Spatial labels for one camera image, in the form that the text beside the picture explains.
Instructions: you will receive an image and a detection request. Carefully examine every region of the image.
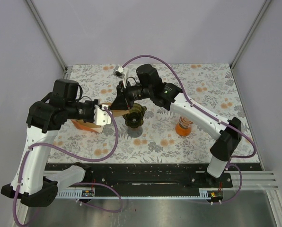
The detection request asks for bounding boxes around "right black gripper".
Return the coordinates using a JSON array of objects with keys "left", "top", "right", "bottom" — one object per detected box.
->
[{"left": 110, "top": 80, "right": 152, "bottom": 112}]

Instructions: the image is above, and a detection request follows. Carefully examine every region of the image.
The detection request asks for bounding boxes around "dark green round lid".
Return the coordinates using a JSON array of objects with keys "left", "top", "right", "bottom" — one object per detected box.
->
[{"left": 123, "top": 103, "right": 147, "bottom": 129}]

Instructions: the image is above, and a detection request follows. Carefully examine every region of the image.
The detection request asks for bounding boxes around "clear glass dripper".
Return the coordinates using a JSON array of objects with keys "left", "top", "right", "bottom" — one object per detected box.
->
[{"left": 178, "top": 116, "right": 193, "bottom": 129}]

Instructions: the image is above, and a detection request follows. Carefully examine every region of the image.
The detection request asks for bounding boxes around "orange glass carafe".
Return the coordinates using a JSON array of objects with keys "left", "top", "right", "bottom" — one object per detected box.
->
[{"left": 175, "top": 122, "right": 192, "bottom": 137}]

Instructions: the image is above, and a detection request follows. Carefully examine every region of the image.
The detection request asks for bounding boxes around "paper filter holder box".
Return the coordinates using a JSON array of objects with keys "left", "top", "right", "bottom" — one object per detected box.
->
[{"left": 71, "top": 120, "right": 104, "bottom": 133}]

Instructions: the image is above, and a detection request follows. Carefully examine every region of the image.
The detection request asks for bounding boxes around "dark green glass server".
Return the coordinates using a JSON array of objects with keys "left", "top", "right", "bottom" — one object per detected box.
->
[{"left": 127, "top": 126, "right": 143, "bottom": 138}]

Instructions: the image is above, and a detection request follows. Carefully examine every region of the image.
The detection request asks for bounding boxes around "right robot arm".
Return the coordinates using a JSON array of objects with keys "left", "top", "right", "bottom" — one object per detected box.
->
[{"left": 110, "top": 64, "right": 241, "bottom": 187}]

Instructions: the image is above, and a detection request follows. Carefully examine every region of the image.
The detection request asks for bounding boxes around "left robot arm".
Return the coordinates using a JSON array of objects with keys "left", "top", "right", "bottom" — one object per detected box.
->
[{"left": 1, "top": 79, "right": 99, "bottom": 208}]

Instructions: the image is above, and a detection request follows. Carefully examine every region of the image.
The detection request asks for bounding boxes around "floral patterned mat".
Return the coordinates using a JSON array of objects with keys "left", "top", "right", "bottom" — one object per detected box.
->
[{"left": 54, "top": 63, "right": 259, "bottom": 163}]

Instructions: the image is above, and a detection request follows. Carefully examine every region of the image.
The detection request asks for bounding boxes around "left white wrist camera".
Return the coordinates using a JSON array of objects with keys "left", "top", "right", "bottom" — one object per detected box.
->
[{"left": 94, "top": 104, "right": 112, "bottom": 126}]

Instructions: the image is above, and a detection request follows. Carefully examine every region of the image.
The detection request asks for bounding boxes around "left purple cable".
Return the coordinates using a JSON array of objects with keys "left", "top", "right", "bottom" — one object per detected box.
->
[{"left": 13, "top": 106, "right": 124, "bottom": 227}]

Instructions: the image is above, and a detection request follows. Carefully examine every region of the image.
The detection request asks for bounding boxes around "purple cable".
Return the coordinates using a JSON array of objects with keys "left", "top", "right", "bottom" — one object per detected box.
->
[
  {"left": 122, "top": 55, "right": 257, "bottom": 205},
  {"left": 13, "top": 106, "right": 124, "bottom": 227}
]

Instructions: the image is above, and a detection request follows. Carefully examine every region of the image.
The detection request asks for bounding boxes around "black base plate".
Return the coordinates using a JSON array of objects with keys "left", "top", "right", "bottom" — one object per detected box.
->
[{"left": 44, "top": 162, "right": 233, "bottom": 197}]

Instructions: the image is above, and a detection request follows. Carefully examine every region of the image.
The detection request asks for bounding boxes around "white slotted cable duct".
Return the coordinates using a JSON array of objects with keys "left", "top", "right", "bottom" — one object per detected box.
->
[{"left": 56, "top": 187, "right": 218, "bottom": 200}]

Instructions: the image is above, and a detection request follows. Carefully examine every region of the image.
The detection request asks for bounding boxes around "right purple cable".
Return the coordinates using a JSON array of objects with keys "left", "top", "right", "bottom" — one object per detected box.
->
[{"left": 122, "top": 55, "right": 257, "bottom": 205}]

